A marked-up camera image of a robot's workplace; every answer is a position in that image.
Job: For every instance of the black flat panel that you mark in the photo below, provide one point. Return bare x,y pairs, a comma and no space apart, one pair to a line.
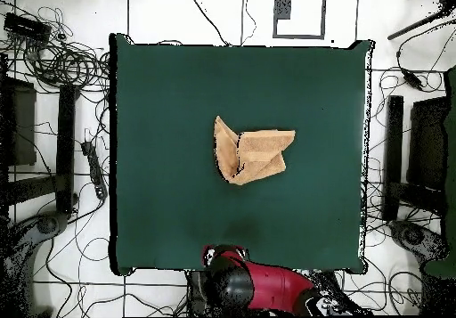
23,125
427,143

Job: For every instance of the gray square frame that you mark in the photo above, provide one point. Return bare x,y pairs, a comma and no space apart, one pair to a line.
323,15

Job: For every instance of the small gray square plate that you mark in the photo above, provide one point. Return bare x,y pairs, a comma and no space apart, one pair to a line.
284,9

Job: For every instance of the yellow-orange terry towel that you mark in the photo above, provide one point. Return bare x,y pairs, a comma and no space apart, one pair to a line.
256,154

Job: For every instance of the black box device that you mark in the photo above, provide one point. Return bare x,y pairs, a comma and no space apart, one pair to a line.
25,27

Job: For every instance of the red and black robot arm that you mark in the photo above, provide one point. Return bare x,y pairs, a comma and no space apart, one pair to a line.
278,286

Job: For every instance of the black power adapter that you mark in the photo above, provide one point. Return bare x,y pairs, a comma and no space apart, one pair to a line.
413,80

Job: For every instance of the gray chair base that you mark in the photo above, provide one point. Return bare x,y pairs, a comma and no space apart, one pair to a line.
50,223
413,236

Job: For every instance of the black tripod leg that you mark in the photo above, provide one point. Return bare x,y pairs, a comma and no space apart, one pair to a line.
416,24

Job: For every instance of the black stand bar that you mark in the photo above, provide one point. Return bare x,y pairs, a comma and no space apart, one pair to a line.
66,147
394,136

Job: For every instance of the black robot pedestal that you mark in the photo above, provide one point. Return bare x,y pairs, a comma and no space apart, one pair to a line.
196,293

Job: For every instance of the black power strip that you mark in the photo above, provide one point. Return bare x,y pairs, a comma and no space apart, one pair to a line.
94,168

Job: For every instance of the dark green table cloth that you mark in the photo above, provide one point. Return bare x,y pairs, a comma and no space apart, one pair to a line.
171,118

